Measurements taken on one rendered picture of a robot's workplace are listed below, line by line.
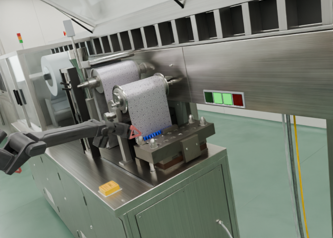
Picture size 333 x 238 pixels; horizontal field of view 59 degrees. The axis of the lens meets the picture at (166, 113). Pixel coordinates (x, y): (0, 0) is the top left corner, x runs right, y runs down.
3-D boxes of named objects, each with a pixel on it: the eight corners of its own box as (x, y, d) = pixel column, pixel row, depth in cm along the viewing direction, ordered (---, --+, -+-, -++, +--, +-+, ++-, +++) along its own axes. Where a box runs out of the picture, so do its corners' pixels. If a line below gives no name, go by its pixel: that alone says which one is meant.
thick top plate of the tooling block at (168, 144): (136, 156, 147) (133, 145, 145) (195, 128, 168) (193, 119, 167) (153, 164, 134) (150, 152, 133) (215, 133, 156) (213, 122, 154)
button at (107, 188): (99, 191, 135) (98, 186, 134) (113, 184, 139) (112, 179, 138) (106, 196, 129) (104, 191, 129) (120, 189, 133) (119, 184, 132)
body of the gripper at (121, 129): (128, 138, 142) (114, 136, 137) (118, 135, 150) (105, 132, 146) (131, 125, 142) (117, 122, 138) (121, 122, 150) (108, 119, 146)
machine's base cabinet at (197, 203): (38, 194, 346) (14, 126, 323) (89, 171, 380) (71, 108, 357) (163, 366, 143) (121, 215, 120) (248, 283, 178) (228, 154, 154)
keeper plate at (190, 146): (183, 162, 145) (179, 141, 142) (198, 154, 150) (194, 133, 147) (187, 163, 143) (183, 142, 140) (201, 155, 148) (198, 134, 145)
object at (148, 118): (136, 142, 151) (128, 108, 146) (172, 127, 164) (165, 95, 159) (137, 143, 151) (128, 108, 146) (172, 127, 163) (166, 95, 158)
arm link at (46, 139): (30, 145, 95) (8, 131, 99) (27, 160, 96) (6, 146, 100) (111, 125, 133) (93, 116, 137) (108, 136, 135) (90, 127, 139)
